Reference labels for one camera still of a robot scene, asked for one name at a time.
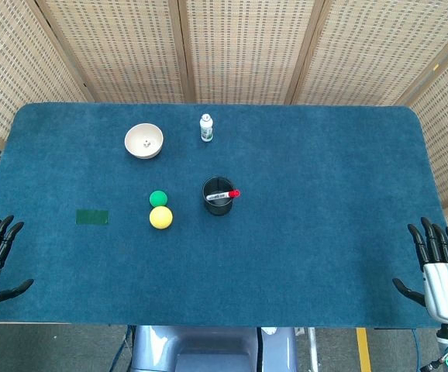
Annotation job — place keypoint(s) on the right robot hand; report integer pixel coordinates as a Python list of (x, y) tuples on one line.
[(445, 283)]

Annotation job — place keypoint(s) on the yellow foam ball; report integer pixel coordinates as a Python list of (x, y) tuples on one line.
[(160, 217)]

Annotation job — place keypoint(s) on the green foam ball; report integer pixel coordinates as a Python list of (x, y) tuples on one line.
[(158, 198)]

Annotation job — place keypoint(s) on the beige bowl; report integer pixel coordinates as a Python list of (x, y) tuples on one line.
[(143, 141)]

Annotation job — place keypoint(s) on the blue table mat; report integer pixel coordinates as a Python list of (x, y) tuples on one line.
[(216, 252)]

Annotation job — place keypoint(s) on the grey robot torso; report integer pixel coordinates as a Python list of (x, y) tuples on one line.
[(208, 348)]

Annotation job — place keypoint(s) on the red capped marker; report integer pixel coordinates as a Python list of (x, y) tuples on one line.
[(224, 195)]

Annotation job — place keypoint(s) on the black mesh pen holder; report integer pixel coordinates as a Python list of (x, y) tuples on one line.
[(217, 202)]

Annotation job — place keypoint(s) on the small white bottle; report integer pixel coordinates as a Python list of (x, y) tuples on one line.
[(206, 128)]

